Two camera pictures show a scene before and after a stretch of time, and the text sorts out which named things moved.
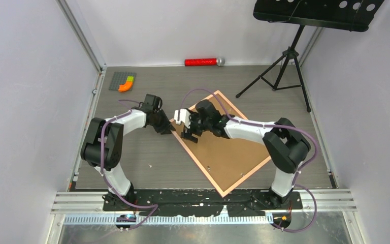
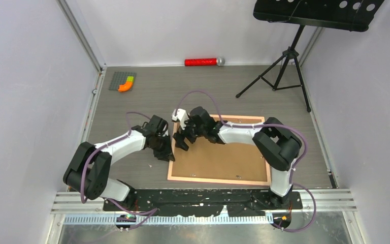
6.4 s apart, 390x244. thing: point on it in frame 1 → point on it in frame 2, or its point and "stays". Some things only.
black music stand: (351, 15) stays
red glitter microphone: (219, 61) stays
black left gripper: (166, 128) → (166, 155)
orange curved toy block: (122, 88) stays
